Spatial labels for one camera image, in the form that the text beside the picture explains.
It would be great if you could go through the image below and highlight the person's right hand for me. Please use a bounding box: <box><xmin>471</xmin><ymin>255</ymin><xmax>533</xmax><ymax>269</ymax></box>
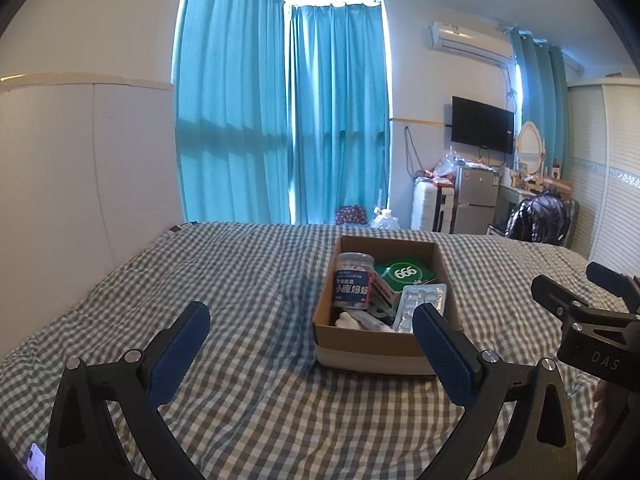
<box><xmin>591</xmin><ymin>379</ymin><xmax>612</xmax><ymax>442</ymax></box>

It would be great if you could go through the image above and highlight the black wall television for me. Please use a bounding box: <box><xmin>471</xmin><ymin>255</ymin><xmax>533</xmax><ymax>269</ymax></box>
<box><xmin>451</xmin><ymin>95</ymin><xmax>516</xmax><ymax>155</ymax></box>

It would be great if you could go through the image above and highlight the wide blue curtain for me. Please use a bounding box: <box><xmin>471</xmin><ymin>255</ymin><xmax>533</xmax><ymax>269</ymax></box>
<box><xmin>171</xmin><ymin>0</ymin><xmax>297</xmax><ymax>226</ymax></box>

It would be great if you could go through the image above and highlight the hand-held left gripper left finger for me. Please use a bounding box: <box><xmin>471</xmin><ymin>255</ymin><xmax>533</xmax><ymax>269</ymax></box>
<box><xmin>46</xmin><ymin>300</ymin><xmax>211</xmax><ymax>480</ymax></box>

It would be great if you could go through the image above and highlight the white medicine carton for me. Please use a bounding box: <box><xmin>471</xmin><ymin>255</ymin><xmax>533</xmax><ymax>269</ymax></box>
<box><xmin>369</xmin><ymin>268</ymin><xmax>404</xmax><ymax>314</ymax></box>

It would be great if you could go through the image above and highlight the clear plastic bag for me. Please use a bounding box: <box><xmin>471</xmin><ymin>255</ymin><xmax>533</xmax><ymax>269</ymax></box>
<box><xmin>432</xmin><ymin>145</ymin><xmax>466</xmax><ymax>176</ymax></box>

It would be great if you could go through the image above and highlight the narrow blue curtain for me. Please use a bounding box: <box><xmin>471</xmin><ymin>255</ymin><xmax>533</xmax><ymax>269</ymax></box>
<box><xmin>509</xmin><ymin>29</ymin><xmax>572</xmax><ymax>179</ymax></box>

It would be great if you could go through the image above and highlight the white wardrobe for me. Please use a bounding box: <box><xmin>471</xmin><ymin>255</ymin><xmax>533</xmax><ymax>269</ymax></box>
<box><xmin>567</xmin><ymin>76</ymin><xmax>640</xmax><ymax>288</ymax></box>

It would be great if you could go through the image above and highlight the hanging wall cable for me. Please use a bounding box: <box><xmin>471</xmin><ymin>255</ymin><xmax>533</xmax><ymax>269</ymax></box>
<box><xmin>403</xmin><ymin>125</ymin><xmax>426</xmax><ymax>179</ymax></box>

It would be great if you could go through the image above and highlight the cardboard box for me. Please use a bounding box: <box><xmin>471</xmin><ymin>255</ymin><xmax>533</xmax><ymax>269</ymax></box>
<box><xmin>310</xmin><ymin>234</ymin><xmax>464</xmax><ymax>377</ymax></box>

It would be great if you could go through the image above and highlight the small silver fridge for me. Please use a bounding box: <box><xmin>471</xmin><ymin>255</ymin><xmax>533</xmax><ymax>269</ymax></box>
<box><xmin>452</xmin><ymin>164</ymin><xmax>499</xmax><ymax>235</ymax></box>

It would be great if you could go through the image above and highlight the white plastic jug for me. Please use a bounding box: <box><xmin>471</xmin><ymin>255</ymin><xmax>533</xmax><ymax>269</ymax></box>
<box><xmin>369</xmin><ymin>207</ymin><xmax>401</xmax><ymax>230</ymax></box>

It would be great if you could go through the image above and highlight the grey checked bed sheet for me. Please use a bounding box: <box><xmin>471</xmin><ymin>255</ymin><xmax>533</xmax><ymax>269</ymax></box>
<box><xmin>0</xmin><ymin>220</ymin><xmax>637</xmax><ymax>480</ymax></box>

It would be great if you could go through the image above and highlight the oval white mirror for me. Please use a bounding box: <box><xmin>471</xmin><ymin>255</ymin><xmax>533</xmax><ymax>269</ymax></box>
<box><xmin>516</xmin><ymin>120</ymin><xmax>546</xmax><ymax>177</ymax></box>

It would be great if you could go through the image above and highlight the green carton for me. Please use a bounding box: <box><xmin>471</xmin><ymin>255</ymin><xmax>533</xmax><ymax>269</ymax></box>
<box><xmin>374</xmin><ymin>258</ymin><xmax>435</xmax><ymax>294</ymax></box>

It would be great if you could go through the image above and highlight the white suitcase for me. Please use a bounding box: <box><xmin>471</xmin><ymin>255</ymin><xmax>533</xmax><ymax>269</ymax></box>
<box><xmin>410</xmin><ymin>179</ymin><xmax>456</xmax><ymax>234</ymax></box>

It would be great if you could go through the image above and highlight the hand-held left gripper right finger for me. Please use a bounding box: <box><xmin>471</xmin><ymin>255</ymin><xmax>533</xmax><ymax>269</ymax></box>
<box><xmin>411</xmin><ymin>303</ymin><xmax>581</xmax><ymax>480</ymax></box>

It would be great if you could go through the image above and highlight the pale green slim packet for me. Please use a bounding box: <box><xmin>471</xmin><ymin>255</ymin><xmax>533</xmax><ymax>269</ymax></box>
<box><xmin>357</xmin><ymin>309</ymin><xmax>399</xmax><ymax>334</ymax></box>

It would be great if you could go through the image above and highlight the white air conditioner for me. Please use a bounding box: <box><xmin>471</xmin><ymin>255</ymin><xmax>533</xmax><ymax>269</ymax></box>
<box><xmin>428</xmin><ymin>19</ymin><xmax>517</xmax><ymax>66</ymax></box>

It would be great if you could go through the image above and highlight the white headboard panel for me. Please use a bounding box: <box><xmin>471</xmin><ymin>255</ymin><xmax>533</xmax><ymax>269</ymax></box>
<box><xmin>0</xmin><ymin>73</ymin><xmax>189</xmax><ymax>357</ymax></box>

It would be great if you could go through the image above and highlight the clear plastic jar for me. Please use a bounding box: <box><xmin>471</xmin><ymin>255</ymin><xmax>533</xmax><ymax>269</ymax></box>
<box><xmin>332</xmin><ymin>252</ymin><xmax>376</xmax><ymax>311</ymax></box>

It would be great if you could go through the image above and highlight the silver blister pack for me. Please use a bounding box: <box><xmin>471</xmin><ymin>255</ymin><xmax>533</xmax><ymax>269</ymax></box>
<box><xmin>392</xmin><ymin>283</ymin><xmax>448</xmax><ymax>334</ymax></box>

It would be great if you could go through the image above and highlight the white dressing table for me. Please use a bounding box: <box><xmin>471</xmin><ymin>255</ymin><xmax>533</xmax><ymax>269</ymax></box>
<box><xmin>494</xmin><ymin>179</ymin><xmax>572</xmax><ymax>211</ymax></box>

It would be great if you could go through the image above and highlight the black puffer jacket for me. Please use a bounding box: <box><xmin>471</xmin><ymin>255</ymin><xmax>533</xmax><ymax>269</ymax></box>
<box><xmin>502</xmin><ymin>189</ymin><xmax>577</xmax><ymax>247</ymax></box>

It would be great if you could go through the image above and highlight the red patterned bag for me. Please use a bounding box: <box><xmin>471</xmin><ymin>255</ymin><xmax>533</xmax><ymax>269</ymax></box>
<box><xmin>334</xmin><ymin>204</ymin><xmax>371</xmax><ymax>226</ymax></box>

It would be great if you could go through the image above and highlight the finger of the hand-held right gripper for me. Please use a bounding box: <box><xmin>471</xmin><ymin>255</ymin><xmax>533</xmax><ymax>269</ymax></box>
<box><xmin>530</xmin><ymin>273</ymin><xmax>592</xmax><ymax>331</ymax></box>
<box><xmin>585</xmin><ymin>261</ymin><xmax>635</xmax><ymax>302</ymax></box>

